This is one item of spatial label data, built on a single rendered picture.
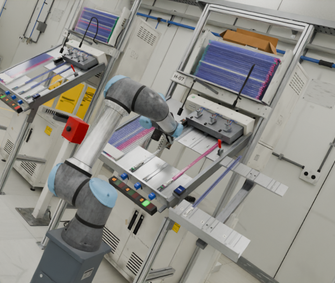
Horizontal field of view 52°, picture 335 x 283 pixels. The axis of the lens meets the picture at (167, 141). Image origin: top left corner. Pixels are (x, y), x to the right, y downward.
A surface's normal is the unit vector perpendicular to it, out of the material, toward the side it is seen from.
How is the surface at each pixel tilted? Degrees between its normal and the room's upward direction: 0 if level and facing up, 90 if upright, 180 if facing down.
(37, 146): 90
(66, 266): 90
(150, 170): 43
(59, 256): 90
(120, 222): 90
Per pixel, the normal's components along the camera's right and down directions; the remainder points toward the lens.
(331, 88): -0.57, -0.18
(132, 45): 0.71, 0.40
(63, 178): -0.12, -0.30
